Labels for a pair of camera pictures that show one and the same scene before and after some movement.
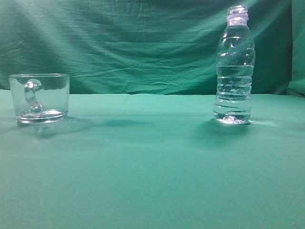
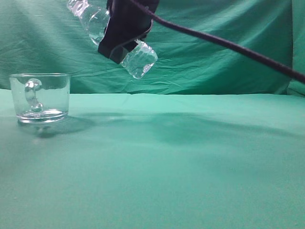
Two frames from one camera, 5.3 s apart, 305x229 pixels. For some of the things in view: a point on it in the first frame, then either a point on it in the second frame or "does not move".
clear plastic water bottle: x=236 y=55 → x=142 y=57
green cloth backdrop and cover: x=139 y=148 does not move
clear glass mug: x=40 y=98 does not move
